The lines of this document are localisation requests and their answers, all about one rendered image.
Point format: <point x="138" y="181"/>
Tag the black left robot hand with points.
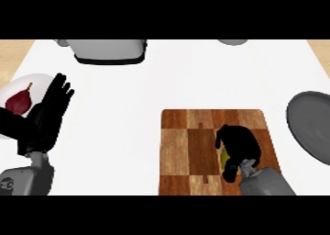
<point x="46" y="122"/>

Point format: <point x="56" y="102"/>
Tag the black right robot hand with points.
<point x="239" y="143"/>

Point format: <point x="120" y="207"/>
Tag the yellow lemon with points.
<point x="225" y="159"/>

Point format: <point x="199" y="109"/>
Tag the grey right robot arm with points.
<point x="264" y="183"/>

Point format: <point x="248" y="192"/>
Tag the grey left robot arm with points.
<point x="25" y="180"/>

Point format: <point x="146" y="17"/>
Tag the checkered wooden cutting board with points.
<point x="195" y="147"/>

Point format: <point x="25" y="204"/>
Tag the grey pan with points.
<point x="317" y="128"/>

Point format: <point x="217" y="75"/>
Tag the dark red pear-shaped fruit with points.
<point x="20" y="101"/>

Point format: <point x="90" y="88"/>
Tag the white plate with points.
<point x="24" y="91"/>

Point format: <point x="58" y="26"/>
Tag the grey round object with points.
<point x="232" y="42"/>

